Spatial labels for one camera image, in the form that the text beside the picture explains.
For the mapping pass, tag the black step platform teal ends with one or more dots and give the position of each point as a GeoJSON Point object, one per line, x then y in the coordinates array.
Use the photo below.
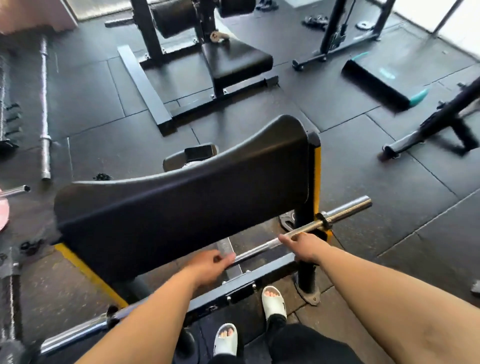
{"type": "Point", "coordinates": [378, 80]}

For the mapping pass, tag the chrome barbell with black collars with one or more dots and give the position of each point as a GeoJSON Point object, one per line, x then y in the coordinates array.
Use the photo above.
{"type": "Point", "coordinates": [258, 249]}

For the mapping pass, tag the black angled machine frame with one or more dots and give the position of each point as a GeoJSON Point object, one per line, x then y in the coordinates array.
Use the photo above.
{"type": "Point", "coordinates": [438, 120]}

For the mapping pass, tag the person's left hand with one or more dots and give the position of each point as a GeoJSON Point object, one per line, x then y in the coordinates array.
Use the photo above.
{"type": "Point", "coordinates": [204, 266]}

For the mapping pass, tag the black padded curl bench pad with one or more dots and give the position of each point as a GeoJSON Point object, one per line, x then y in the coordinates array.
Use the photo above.
{"type": "Point", "coordinates": [180, 210]}

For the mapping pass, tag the grey weight plate under bench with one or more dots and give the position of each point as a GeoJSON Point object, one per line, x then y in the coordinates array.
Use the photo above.
{"type": "Point", "coordinates": [288, 221]}

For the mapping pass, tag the person's right forearm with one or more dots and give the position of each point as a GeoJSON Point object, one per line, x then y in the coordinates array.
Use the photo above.
{"type": "Point", "coordinates": [393, 311]}

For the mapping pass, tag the person's right fingers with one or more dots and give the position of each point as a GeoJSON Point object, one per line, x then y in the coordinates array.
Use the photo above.
{"type": "Point", "coordinates": [289, 237]}

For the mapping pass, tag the black and yellow bench frame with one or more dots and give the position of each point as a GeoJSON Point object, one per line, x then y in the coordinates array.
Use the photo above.
{"type": "Point", "coordinates": [311, 240]}

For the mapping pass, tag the pink weight plate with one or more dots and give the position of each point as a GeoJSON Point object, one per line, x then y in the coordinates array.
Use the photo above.
{"type": "Point", "coordinates": [3, 213]}

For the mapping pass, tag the pair of black sandals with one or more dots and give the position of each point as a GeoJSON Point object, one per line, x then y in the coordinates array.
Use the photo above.
{"type": "Point", "coordinates": [315, 21]}

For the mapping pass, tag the short chrome bar end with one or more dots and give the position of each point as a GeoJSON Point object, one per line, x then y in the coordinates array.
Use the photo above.
{"type": "Point", "coordinates": [15, 191]}

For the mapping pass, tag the black seated exercise machine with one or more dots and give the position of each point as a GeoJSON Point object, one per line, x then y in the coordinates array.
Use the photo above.
{"type": "Point", "coordinates": [228, 60]}

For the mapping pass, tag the black smartphone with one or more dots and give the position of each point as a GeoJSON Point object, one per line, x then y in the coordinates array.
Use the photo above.
{"type": "Point", "coordinates": [198, 153]}

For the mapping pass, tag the person's left forearm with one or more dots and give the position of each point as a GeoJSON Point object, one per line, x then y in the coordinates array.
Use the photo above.
{"type": "Point", "coordinates": [150, 322]}

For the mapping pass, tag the person's black trousers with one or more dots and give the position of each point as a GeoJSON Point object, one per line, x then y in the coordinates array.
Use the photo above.
{"type": "Point", "coordinates": [307, 345]}

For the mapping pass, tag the black padded bench seat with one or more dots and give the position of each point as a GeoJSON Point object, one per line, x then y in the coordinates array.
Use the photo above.
{"type": "Point", "coordinates": [174, 159]}

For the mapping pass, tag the person's right hand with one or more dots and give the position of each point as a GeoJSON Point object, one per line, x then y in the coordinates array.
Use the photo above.
{"type": "Point", "coordinates": [305, 245]}

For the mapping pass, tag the white slipper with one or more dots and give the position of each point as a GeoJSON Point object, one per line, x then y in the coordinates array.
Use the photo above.
{"type": "Point", "coordinates": [225, 339]}
{"type": "Point", "coordinates": [273, 302]}

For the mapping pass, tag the small grey weight plate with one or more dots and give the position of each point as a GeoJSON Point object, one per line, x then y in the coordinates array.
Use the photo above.
{"type": "Point", "coordinates": [365, 25]}

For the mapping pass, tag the long chrome barbell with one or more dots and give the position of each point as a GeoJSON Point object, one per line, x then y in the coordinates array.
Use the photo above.
{"type": "Point", "coordinates": [45, 112]}

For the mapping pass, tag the person's left thumb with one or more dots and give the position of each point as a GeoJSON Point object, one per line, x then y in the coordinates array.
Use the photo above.
{"type": "Point", "coordinates": [226, 258]}

